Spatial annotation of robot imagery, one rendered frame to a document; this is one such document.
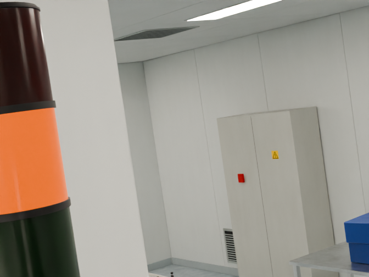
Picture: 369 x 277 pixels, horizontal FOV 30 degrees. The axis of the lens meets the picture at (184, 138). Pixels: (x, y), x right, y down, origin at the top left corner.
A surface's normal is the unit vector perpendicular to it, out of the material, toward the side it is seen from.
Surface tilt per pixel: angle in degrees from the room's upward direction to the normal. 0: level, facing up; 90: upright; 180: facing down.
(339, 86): 90
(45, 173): 90
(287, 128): 90
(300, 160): 90
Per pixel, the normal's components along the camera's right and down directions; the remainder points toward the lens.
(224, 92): -0.80, 0.15
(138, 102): 0.58, -0.04
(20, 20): 0.75, -0.07
